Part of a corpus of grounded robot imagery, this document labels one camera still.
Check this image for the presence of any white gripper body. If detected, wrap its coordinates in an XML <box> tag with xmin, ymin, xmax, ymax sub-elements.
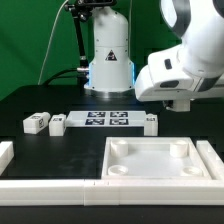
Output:
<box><xmin>135</xmin><ymin>65</ymin><xmax>224</xmax><ymax>112</ymax></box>

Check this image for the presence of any white square tabletop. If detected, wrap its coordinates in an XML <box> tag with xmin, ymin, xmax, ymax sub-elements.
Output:
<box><xmin>101</xmin><ymin>137</ymin><xmax>211</xmax><ymax>180</ymax></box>

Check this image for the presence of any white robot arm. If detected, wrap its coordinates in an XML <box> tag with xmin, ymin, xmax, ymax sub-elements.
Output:
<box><xmin>84</xmin><ymin>0</ymin><xmax>224</xmax><ymax>111</ymax></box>

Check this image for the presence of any white marker sheet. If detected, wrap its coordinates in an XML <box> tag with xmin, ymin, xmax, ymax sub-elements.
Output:
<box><xmin>66</xmin><ymin>111</ymin><xmax>146</xmax><ymax>127</ymax></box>

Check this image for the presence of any white U-shaped fence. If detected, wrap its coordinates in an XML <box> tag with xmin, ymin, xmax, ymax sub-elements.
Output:
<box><xmin>0</xmin><ymin>140</ymin><xmax>224</xmax><ymax>206</ymax></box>

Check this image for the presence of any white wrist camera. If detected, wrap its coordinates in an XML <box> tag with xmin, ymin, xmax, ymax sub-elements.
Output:
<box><xmin>148</xmin><ymin>46</ymin><xmax>193</xmax><ymax>90</ymax></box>

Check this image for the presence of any black cable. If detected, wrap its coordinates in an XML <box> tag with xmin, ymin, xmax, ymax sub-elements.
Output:
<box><xmin>42</xmin><ymin>68</ymin><xmax>84</xmax><ymax>86</ymax></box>

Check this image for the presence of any black camera stand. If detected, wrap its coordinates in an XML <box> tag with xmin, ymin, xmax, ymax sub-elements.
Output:
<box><xmin>65</xmin><ymin>0</ymin><xmax>117</xmax><ymax>88</ymax></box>

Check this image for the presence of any white cable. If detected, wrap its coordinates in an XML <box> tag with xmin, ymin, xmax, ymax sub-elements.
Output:
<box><xmin>37</xmin><ymin>0</ymin><xmax>69</xmax><ymax>86</ymax></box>

